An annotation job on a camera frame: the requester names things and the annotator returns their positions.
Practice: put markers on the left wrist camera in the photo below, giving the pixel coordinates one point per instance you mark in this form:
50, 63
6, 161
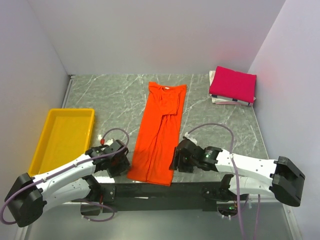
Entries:
104, 142

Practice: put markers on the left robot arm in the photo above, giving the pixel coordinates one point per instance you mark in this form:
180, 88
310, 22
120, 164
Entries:
31, 196

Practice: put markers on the orange t shirt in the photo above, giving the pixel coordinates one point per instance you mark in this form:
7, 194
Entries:
158, 135

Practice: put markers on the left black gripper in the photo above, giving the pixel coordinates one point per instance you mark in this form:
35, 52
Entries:
124, 164

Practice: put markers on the folded white t shirt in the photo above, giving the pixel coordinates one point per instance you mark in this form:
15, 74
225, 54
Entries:
220, 100

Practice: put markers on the folded magenta t shirt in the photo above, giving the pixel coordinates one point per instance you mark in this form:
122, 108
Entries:
233, 84

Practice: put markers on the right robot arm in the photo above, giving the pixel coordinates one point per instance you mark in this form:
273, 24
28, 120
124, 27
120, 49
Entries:
243, 175

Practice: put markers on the yellow plastic tray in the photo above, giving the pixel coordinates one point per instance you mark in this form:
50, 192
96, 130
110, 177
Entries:
66, 135

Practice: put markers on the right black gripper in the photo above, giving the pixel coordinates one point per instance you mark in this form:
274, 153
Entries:
173, 164

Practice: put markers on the black base beam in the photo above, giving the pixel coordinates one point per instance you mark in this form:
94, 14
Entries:
151, 197

